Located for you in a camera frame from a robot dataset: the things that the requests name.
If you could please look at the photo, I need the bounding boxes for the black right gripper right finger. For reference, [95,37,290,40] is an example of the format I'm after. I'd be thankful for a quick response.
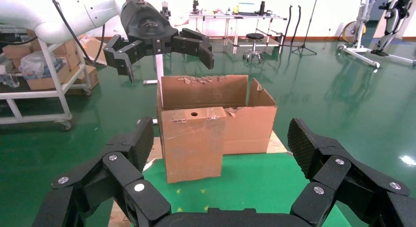
[287,118,416,227]

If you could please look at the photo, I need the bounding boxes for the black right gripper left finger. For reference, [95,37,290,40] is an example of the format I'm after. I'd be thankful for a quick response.
[32,116,171,227]

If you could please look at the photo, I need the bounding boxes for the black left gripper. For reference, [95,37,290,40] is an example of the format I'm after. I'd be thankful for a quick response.
[103,0,215,83]

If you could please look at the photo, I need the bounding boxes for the wooden block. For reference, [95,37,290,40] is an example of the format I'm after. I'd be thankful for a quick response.
[160,107,227,184]

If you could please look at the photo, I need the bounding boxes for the flat cardboard sheet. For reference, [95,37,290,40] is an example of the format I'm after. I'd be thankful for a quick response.
[79,34,107,66]

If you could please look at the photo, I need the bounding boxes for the brown cardboard box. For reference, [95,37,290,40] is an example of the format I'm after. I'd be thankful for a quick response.
[66,65,100,96]
[1,43,32,60]
[26,64,71,91]

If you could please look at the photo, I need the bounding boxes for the stacked brown cardboard boxes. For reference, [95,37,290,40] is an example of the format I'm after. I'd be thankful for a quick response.
[30,30,81,70]

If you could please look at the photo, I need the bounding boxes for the large open cardboard carton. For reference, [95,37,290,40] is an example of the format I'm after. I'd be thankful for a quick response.
[156,75,278,155]

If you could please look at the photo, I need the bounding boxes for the white desk leg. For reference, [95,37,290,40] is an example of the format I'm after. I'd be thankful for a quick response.
[143,53,165,86]

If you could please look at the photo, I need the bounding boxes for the green table cloth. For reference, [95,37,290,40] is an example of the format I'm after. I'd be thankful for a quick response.
[142,153,352,227]

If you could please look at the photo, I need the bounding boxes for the black round stool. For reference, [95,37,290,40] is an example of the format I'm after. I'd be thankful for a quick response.
[242,33,265,64]

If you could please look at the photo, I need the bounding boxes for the white metal shelf cart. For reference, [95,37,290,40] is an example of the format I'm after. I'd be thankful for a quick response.
[0,39,92,132]

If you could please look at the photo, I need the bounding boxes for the clear plastic bag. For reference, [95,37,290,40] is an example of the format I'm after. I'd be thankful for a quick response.
[19,51,64,80]

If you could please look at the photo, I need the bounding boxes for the white exercise bike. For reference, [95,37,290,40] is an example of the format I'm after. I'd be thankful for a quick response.
[337,0,416,69]

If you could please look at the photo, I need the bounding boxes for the black double pole stand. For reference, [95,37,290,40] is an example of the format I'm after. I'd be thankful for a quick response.
[282,4,304,48]

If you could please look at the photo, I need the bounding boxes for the black microphone stand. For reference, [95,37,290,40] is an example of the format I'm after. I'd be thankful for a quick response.
[291,0,322,56]

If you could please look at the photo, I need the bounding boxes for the black leg exoskeleton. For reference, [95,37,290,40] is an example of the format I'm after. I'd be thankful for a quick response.
[370,0,411,57]

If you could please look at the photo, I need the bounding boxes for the white frame table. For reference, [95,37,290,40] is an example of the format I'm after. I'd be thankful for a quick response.
[188,11,288,54]

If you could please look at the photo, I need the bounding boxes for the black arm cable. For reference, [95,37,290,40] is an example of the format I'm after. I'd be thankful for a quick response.
[48,0,106,66]

